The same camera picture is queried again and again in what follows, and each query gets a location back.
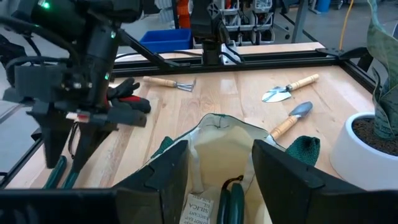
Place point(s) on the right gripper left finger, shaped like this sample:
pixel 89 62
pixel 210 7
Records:
pixel 168 186

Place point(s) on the grey metal post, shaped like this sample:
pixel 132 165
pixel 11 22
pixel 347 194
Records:
pixel 300 21

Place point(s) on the beige green canvas gardening bag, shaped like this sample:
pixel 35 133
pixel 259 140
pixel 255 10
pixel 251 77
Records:
pixel 224 149

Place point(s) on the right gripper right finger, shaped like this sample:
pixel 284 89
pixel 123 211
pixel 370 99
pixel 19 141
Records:
pixel 286 186

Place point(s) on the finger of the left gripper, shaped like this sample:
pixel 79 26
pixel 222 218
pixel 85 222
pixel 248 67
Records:
pixel 90 140
pixel 54 140

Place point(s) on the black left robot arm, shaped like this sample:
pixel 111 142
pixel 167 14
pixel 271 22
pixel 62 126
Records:
pixel 102 56

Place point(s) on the white parts organizer rack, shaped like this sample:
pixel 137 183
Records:
pixel 261 18

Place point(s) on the blue barrel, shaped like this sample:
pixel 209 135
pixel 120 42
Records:
pixel 323 5

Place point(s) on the red and black glove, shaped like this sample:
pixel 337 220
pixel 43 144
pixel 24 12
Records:
pixel 136 104

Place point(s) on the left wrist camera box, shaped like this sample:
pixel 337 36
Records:
pixel 40 82

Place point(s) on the green plant in white pot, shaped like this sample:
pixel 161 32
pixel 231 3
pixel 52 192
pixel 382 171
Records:
pixel 351 155

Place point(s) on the white silica gel packet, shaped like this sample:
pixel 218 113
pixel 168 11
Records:
pixel 196 210

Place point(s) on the blue plastic bin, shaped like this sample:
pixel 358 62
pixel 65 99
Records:
pixel 164 40

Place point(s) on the orange machine part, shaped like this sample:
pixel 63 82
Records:
pixel 183 14

